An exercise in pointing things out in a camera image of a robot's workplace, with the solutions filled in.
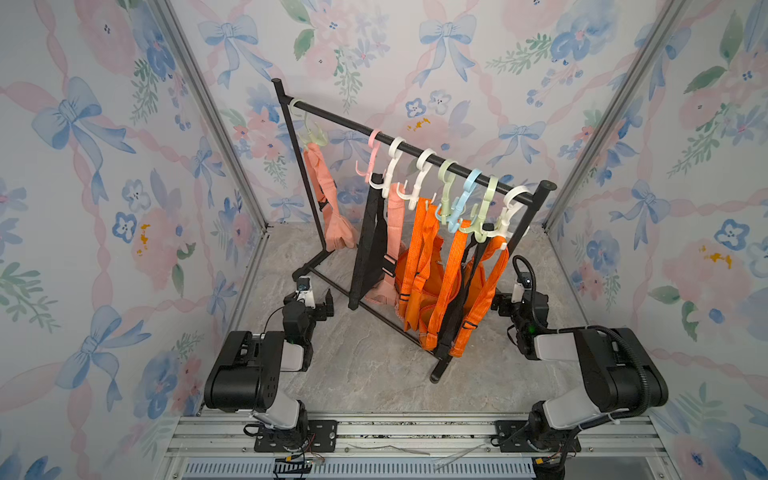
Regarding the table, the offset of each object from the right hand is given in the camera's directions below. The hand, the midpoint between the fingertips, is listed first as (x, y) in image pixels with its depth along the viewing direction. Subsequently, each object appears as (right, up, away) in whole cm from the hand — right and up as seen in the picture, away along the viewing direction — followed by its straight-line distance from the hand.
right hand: (513, 288), depth 94 cm
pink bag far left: (-54, +18, -8) cm, 57 cm away
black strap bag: (-25, -4, -28) cm, 38 cm away
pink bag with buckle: (-40, 0, -8) cm, 41 cm away
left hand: (-62, 0, -2) cm, 62 cm away
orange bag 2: (-27, +5, -30) cm, 41 cm away
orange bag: (-33, +6, -26) cm, 42 cm away
